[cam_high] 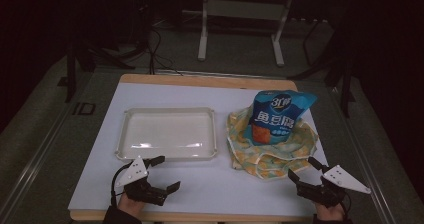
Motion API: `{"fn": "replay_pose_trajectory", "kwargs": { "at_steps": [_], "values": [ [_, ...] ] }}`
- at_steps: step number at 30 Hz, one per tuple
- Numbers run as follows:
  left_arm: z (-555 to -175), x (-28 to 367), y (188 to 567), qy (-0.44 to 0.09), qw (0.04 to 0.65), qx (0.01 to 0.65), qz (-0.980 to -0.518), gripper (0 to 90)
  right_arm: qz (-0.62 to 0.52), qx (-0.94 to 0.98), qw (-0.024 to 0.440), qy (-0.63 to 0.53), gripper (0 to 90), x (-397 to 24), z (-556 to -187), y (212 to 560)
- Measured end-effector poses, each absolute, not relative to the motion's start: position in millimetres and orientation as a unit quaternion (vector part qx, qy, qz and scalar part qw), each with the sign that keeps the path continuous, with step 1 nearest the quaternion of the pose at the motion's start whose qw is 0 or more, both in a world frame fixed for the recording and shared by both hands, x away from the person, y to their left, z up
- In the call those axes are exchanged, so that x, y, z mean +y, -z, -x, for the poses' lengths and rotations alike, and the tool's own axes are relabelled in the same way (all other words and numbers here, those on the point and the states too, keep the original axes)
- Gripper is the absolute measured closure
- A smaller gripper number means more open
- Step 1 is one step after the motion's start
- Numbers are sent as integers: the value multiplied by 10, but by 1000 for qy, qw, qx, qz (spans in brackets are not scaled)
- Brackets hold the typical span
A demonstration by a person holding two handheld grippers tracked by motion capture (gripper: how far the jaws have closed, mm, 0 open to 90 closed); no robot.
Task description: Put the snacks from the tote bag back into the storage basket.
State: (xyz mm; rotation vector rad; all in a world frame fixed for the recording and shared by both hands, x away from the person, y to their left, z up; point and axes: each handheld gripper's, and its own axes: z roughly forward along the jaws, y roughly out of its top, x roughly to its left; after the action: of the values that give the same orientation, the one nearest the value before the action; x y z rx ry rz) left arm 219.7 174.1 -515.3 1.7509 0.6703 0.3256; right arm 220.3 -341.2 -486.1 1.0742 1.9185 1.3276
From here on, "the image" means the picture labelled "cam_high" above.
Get blue snack bag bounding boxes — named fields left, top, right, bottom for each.
left=242, top=89, right=318, bottom=147

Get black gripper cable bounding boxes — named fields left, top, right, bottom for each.
left=340, top=192, right=353, bottom=217
left=110, top=162, right=134, bottom=207

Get person's left hand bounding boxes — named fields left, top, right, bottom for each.
left=117, top=192, right=148, bottom=219

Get black tripod stand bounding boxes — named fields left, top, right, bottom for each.
left=64, top=0, right=156, bottom=103

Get white metal stand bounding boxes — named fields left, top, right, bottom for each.
left=197, top=0, right=296, bottom=68

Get black metal stand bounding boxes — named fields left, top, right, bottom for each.
left=288, top=18, right=358, bottom=119

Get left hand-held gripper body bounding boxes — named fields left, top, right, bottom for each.
left=114, top=156, right=168, bottom=207

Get white plastic tray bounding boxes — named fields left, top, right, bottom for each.
left=114, top=106, right=218, bottom=162

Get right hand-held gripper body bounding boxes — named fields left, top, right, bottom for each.
left=295, top=164, right=372, bottom=208

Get yellow patterned cloth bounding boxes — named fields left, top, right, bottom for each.
left=225, top=106, right=320, bottom=181

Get black floor cables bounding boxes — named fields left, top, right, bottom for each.
left=146, top=18, right=184, bottom=77

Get person's right hand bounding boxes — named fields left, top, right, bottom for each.
left=314, top=202, right=346, bottom=222

